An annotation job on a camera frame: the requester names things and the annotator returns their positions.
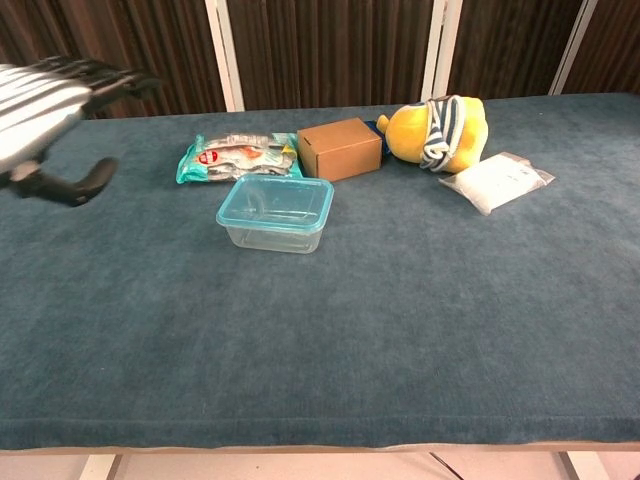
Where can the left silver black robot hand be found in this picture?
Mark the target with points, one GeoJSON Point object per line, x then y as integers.
{"type": "Point", "coordinates": [30, 110]}

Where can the blue plastic container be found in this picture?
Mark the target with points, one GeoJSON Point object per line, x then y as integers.
{"type": "Point", "coordinates": [275, 222]}

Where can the clear plastic food container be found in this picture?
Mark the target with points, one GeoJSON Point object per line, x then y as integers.
{"type": "Point", "coordinates": [272, 241]}

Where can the brown cardboard box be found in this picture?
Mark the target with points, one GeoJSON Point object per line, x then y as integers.
{"type": "Point", "coordinates": [345, 152]}

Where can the teal snack bag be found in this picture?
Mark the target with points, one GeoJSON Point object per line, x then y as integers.
{"type": "Point", "coordinates": [225, 157]}

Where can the small blue packet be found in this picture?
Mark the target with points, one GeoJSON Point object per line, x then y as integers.
{"type": "Point", "coordinates": [386, 150]}

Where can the white table leg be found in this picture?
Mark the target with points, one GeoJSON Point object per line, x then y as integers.
{"type": "Point", "coordinates": [580, 466]}
{"type": "Point", "coordinates": [100, 467]}

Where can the yellow plush toy striped scarf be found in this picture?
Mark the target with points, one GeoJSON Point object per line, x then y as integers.
{"type": "Point", "coordinates": [407, 135]}

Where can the blue table cloth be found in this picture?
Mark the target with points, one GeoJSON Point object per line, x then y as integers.
{"type": "Point", "coordinates": [400, 310]}

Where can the clear bag white powder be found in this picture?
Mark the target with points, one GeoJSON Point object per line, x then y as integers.
{"type": "Point", "coordinates": [495, 182]}

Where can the white screen post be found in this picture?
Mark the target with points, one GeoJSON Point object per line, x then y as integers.
{"type": "Point", "coordinates": [225, 55]}
{"type": "Point", "coordinates": [570, 50]}
{"type": "Point", "coordinates": [441, 50]}

